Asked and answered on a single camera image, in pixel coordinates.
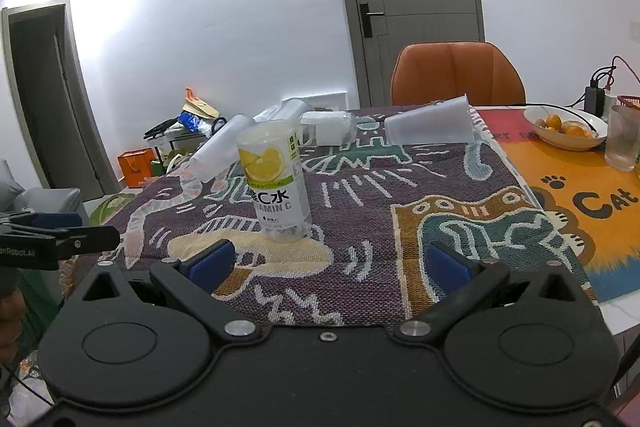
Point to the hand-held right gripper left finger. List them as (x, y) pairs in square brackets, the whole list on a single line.
[(214, 263)]

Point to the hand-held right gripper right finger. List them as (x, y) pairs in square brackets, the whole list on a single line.
[(446, 266)]

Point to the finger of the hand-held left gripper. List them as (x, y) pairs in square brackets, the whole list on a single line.
[(52, 220), (90, 239)]

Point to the large translucent plastic cup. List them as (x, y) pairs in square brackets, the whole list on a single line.
[(430, 123)]

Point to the green patterned cloth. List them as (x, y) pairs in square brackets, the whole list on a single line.
[(111, 209)]

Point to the orange cardboard box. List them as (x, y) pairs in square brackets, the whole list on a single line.
[(135, 167)]

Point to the printed woven blanket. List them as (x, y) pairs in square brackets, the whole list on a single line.
[(370, 212)]

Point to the lemon label drink bottle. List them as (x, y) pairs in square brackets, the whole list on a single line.
[(275, 187)]

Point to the blue plastic bag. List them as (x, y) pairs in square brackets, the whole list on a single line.
[(189, 121)]

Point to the orange cartoon table mat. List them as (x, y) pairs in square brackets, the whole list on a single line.
[(590, 217)]

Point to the yellow paper bag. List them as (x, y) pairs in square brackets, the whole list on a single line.
[(200, 109)]

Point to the white bowl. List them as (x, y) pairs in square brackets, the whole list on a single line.
[(550, 138)]

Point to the orange plastic tool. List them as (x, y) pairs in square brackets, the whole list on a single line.
[(192, 96)]

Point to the pile of small oranges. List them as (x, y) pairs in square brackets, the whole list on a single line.
[(562, 126)]

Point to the orange leather chair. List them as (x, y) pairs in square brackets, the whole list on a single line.
[(457, 74)]

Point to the ribbed clear glass tumbler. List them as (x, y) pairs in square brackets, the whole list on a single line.
[(622, 139)]

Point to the black power adapter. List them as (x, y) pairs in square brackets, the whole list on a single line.
[(594, 99)]

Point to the red basket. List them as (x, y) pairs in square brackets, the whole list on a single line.
[(630, 100)]

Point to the dark doorway frame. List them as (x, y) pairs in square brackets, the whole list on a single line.
[(45, 107)]

